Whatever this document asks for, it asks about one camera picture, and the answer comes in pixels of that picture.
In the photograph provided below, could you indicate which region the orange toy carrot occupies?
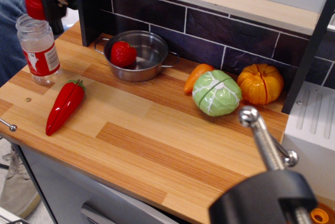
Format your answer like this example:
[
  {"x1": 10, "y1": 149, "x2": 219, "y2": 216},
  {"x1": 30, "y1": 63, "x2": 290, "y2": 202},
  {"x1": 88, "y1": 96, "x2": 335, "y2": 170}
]
[{"x1": 183, "y1": 63, "x2": 214, "y2": 94}]

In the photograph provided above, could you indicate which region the beige shoe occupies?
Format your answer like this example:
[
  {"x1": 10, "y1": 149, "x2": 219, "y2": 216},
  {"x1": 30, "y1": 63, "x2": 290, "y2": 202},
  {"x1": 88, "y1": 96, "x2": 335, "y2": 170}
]
[{"x1": 1, "y1": 148, "x2": 40, "y2": 219}]

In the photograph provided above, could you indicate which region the small steel pot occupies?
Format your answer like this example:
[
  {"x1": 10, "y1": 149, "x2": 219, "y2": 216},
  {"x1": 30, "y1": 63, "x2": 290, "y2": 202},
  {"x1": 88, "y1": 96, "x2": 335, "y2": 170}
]
[{"x1": 94, "y1": 30, "x2": 180, "y2": 82}]

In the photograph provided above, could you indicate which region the blue jeans leg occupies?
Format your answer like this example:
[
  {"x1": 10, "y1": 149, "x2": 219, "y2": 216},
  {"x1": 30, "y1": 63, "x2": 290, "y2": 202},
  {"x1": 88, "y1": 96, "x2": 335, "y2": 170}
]
[{"x1": 1, "y1": 0, "x2": 27, "y2": 85}]

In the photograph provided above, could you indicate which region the small metal knob rod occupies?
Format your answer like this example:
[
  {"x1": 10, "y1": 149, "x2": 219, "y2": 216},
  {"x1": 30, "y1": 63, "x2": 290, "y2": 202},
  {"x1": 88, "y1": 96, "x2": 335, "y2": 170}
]
[{"x1": 0, "y1": 119, "x2": 17, "y2": 132}]

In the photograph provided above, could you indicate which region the orange toy pumpkin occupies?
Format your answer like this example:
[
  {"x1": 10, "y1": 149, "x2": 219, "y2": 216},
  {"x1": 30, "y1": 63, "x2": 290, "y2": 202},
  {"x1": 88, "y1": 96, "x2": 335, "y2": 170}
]
[{"x1": 237, "y1": 64, "x2": 284, "y2": 105}]

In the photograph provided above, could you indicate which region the red toy strawberry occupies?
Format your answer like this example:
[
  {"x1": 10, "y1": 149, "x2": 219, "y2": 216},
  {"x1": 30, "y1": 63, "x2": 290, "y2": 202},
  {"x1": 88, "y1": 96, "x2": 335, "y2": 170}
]
[{"x1": 110, "y1": 41, "x2": 137, "y2": 68}]

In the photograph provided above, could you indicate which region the green toy cabbage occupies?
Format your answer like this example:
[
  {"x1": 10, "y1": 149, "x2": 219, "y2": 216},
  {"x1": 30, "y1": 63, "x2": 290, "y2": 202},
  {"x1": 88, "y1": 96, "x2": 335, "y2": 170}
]
[{"x1": 192, "y1": 70, "x2": 242, "y2": 117}]

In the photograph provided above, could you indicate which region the black metal clamp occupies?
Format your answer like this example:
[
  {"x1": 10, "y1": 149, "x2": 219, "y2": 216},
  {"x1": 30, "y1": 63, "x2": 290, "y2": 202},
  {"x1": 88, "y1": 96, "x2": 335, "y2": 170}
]
[{"x1": 209, "y1": 106, "x2": 317, "y2": 223}]

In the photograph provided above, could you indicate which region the red plastic cap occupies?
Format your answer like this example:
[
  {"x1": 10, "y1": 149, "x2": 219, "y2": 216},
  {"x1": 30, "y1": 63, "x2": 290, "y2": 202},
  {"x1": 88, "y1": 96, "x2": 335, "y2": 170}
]
[{"x1": 25, "y1": 0, "x2": 47, "y2": 20}]

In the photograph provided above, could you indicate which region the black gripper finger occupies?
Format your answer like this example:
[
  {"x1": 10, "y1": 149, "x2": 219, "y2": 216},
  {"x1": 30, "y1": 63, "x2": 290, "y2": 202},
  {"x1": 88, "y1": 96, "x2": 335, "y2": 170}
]
[{"x1": 42, "y1": 0, "x2": 68, "y2": 23}]

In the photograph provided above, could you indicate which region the white sink drainer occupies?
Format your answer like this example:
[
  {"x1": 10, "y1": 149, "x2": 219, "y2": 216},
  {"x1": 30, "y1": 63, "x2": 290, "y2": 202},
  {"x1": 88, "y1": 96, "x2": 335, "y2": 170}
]
[{"x1": 285, "y1": 82, "x2": 334, "y2": 151}]

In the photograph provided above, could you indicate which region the silver drawer handle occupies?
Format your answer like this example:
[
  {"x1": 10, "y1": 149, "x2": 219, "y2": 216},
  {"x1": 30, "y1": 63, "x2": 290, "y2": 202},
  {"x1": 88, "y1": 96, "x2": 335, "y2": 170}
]
[{"x1": 81, "y1": 204, "x2": 115, "y2": 224}]

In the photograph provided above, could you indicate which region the orange clamp pad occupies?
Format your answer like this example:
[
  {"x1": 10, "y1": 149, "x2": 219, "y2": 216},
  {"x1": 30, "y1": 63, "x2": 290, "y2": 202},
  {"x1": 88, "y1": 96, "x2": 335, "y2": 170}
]
[{"x1": 310, "y1": 208, "x2": 330, "y2": 224}]

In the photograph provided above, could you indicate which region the red toy chili pepper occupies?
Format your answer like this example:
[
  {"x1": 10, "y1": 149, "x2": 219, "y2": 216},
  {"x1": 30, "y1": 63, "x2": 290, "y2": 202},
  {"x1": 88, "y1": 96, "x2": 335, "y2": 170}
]
[{"x1": 46, "y1": 80, "x2": 85, "y2": 136}]

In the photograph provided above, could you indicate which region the clear plastic spice container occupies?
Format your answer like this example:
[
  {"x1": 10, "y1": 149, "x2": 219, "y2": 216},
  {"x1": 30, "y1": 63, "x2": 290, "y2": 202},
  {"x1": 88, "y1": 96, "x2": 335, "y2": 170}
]
[{"x1": 16, "y1": 14, "x2": 63, "y2": 85}]

